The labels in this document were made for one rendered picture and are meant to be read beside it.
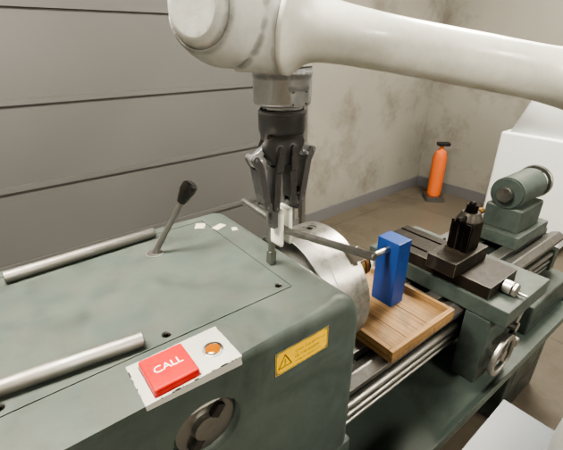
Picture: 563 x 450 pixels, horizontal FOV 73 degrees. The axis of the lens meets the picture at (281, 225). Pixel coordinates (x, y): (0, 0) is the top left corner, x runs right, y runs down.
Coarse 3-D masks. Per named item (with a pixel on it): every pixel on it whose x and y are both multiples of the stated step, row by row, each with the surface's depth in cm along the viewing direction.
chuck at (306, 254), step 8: (264, 240) 96; (296, 240) 87; (304, 240) 87; (280, 248) 91; (288, 248) 88; (296, 248) 86; (304, 248) 85; (312, 248) 85; (296, 256) 87; (304, 256) 84; (312, 256) 84; (320, 256) 84; (304, 264) 85; (312, 264) 83; (320, 264) 83; (320, 272) 82; (328, 272) 83; (328, 280) 82
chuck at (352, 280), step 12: (300, 228) 93; (324, 228) 93; (336, 240) 89; (324, 252) 86; (336, 252) 87; (336, 264) 85; (348, 264) 86; (360, 264) 88; (336, 276) 84; (348, 276) 85; (360, 276) 87; (348, 288) 84; (360, 288) 87; (360, 300) 87; (360, 312) 88; (360, 324) 91
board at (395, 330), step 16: (368, 272) 139; (384, 304) 122; (400, 304) 122; (416, 304) 122; (432, 304) 122; (368, 320) 116; (384, 320) 116; (400, 320) 116; (416, 320) 116; (432, 320) 113; (448, 320) 117; (368, 336) 107; (384, 336) 109; (400, 336) 109; (416, 336) 107; (384, 352) 103; (400, 352) 104
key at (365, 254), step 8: (256, 208) 73; (264, 216) 71; (288, 232) 66; (296, 232) 64; (304, 232) 63; (312, 240) 61; (320, 240) 59; (328, 240) 58; (336, 248) 57; (344, 248) 55; (352, 248) 54; (360, 248) 53; (360, 256) 53; (368, 256) 52; (376, 256) 52
